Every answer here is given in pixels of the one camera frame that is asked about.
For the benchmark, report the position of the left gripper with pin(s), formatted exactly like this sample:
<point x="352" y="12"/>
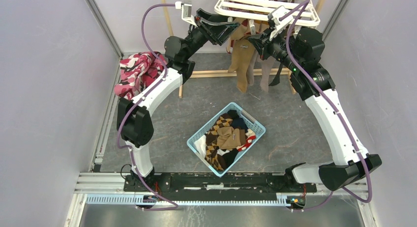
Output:
<point x="220" y="33"/>

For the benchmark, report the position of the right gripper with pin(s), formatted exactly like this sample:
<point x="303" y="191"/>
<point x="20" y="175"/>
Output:
<point x="264" y="46"/>

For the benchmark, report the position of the tan ribbed sock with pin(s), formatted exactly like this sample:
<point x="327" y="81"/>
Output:
<point x="239" y="64"/>
<point x="230" y="138"/>

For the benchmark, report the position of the beige pink sock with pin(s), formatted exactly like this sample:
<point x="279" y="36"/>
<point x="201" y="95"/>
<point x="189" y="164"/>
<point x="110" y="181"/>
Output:
<point x="266" y="66"/>

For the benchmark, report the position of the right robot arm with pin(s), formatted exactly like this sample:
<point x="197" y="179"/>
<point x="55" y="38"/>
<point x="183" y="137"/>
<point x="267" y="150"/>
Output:
<point x="351" y="161"/>

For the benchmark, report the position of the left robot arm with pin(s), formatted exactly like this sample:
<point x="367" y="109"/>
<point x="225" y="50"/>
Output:
<point x="135" y="128"/>

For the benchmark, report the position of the white clip hanger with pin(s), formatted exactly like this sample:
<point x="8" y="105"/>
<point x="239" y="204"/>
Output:
<point x="303" y="14"/>

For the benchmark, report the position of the wooden hanger stand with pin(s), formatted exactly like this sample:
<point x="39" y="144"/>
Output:
<point x="222" y="73"/>

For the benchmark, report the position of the red purple striped sock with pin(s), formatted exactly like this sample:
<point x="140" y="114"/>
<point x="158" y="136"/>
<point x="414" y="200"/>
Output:
<point x="239" y="35"/>

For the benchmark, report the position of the light blue laundry basket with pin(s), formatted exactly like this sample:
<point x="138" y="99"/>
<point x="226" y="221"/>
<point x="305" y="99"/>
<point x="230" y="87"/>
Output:
<point x="230" y="156"/>

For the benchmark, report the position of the navy blue sock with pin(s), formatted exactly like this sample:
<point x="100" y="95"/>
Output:
<point x="239" y="123"/>

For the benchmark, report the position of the pink camouflage cloth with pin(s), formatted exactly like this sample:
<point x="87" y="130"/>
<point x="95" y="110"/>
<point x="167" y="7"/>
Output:
<point x="137" y="72"/>

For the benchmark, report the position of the red santa sock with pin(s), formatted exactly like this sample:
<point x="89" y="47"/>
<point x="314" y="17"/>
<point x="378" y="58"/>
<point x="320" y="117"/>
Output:
<point x="250" y="137"/>

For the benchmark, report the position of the white cloth in basket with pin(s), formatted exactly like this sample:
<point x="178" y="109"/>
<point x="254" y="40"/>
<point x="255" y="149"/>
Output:
<point x="200" y="146"/>

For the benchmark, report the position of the brown yellow checked sock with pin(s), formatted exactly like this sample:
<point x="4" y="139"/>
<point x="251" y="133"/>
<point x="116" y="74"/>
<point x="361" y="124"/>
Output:
<point x="212" y="156"/>

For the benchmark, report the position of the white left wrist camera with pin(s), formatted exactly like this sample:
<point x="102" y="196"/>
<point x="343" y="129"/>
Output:
<point x="186" y="11"/>

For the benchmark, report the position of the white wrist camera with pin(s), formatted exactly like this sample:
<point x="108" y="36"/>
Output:
<point x="186" y="11"/>
<point x="279" y="18"/>

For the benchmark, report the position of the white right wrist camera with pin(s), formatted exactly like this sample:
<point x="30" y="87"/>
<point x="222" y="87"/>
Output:
<point x="279" y="18"/>

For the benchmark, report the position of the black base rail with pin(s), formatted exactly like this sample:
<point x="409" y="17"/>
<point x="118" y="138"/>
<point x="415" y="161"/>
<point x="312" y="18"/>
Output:
<point x="234" y="186"/>

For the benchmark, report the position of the light blue cable tray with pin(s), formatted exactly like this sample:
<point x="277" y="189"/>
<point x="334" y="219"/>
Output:
<point x="148" y="200"/>

